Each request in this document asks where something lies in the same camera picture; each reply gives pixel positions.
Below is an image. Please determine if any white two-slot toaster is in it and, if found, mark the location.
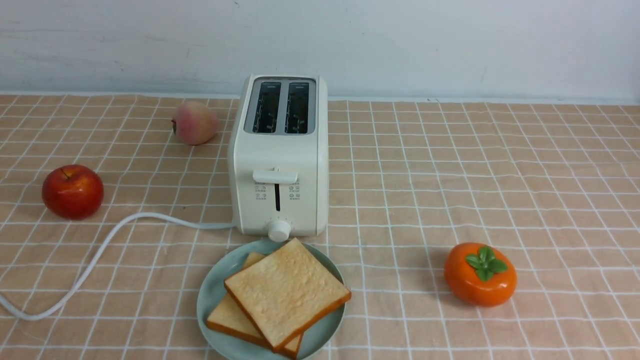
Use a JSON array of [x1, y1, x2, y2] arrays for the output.
[[227, 74, 329, 242]]

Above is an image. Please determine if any pink toy peach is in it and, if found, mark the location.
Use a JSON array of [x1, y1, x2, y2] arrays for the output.
[[171, 101, 221, 146]]

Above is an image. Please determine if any orange toy persimmon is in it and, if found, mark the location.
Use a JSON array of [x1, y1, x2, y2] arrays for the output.
[[443, 243, 518, 308]]

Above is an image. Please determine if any pale green plate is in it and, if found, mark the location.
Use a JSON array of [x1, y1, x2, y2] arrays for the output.
[[197, 240, 346, 360]]

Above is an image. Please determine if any red toy apple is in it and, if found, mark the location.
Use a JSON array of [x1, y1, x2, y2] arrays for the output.
[[41, 164, 105, 221]]

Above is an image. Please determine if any white toaster power cord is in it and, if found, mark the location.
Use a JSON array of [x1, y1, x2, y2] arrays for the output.
[[0, 212, 236, 321]]

